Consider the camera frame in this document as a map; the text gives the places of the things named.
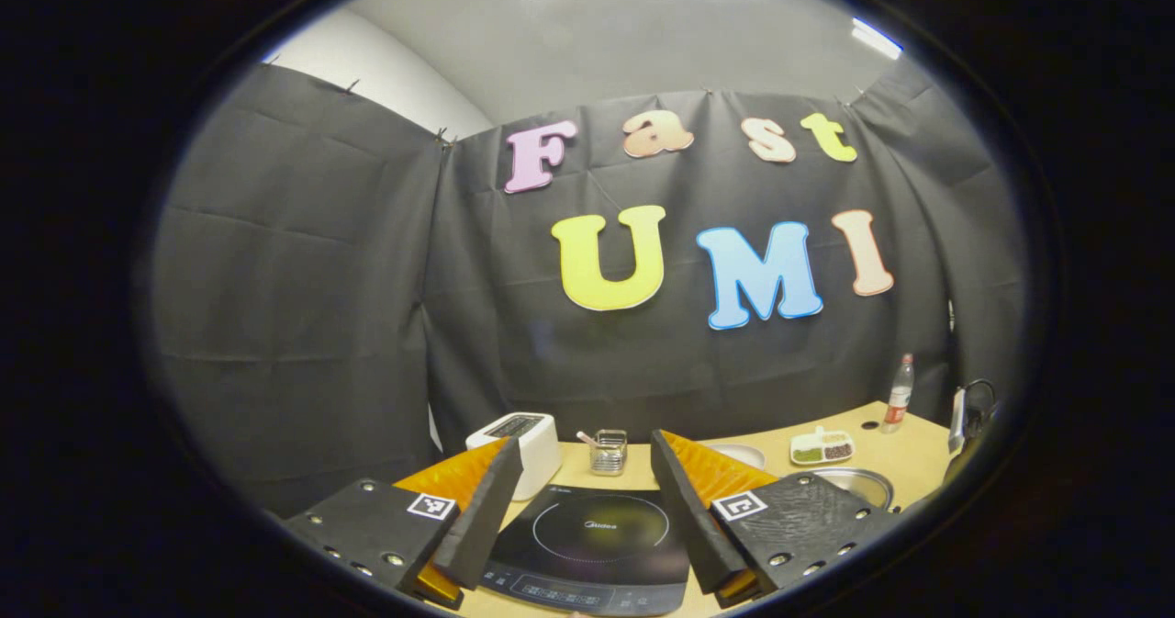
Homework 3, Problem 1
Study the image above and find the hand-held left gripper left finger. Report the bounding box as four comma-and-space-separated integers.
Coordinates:
280, 436, 524, 612

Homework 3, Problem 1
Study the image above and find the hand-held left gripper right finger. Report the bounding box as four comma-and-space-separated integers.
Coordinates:
650, 430, 905, 610

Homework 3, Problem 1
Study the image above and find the black induction cooktop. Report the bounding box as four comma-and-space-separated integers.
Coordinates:
477, 485, 691, 617

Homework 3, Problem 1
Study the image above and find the stainless steel pot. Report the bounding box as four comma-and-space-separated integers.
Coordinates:
794, 467, 894, 511

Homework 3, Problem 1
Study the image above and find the clear plastic water bottle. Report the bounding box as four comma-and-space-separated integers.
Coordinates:
881, 354, 916, 434

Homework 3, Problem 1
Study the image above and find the white round plate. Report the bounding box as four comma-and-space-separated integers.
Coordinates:
707, 443, 767, 470

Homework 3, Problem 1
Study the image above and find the white toaster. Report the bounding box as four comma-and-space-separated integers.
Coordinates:
465, 412, 563, 501

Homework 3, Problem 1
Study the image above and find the white divided dish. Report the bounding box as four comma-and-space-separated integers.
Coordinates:
789, 427, 856, 466

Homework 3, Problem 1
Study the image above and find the small ceiling light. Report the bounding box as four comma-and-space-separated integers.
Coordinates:
851, 17, 904, 61

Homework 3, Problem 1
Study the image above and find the metal wire basket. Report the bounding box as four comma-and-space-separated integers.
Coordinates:
592, 429, 629, 477

